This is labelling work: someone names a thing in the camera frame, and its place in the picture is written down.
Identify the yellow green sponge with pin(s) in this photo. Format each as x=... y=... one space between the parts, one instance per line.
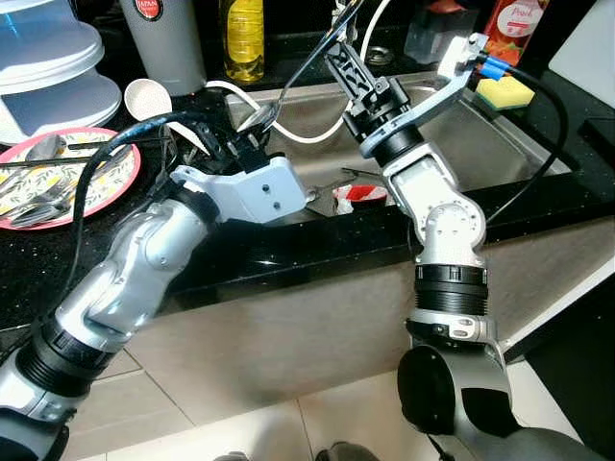
x=507 y=93

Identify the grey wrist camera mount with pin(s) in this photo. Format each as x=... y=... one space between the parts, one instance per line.
x=437 y=91
x=255 y=190

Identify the tiered translucent plastic container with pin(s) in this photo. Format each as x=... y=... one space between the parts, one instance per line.
x=48 y=67

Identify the red white patterned bowl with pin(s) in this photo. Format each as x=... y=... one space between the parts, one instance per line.
x=360 y=195

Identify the red peach label bottle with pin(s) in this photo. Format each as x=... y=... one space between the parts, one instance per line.
x=519 y=29

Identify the stainless steel sink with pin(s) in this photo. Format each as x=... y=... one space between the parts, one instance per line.
x=509 y=144

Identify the dark grey robot foot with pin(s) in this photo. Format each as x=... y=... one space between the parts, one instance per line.
x=348 y=452

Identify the white plastic ladle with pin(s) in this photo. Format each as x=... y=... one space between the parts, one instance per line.
x=146 y=98

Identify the grey cup with red sticker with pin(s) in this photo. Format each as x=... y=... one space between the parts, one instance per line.
x=168 y=53

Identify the metal faucet with white tape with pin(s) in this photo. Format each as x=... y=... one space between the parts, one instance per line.
x=342 y=21

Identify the pink rimmed patterned plate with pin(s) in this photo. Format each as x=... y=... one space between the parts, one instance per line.
x=115 y=178

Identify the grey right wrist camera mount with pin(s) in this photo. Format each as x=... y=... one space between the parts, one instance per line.
x=437 y=91

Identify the yellow liquid plastic bottle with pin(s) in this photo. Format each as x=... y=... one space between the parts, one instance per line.
x=243 y=43

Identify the white flat board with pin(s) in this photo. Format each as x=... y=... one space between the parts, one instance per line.
x=586 y=48

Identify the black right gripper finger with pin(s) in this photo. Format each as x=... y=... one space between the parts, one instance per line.
x=369 y=82
x=341 y=65

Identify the black chopstick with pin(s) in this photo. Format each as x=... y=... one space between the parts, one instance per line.
x=96 y=146
x=58 y=163

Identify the clear plastic box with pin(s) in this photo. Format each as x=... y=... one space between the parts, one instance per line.
x=432 y=38

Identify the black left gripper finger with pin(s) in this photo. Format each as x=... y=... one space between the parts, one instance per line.
x=264 y=141
x=237 y=137

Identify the dark cabinet with white edge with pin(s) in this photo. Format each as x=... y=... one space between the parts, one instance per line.
x=577 y=384

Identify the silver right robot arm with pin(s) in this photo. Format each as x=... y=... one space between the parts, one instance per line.
x=442 y=221

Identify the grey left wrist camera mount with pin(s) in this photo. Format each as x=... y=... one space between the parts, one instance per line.
x=255 y=190

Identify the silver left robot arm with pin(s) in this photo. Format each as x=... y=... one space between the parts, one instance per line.
x=135 y=269

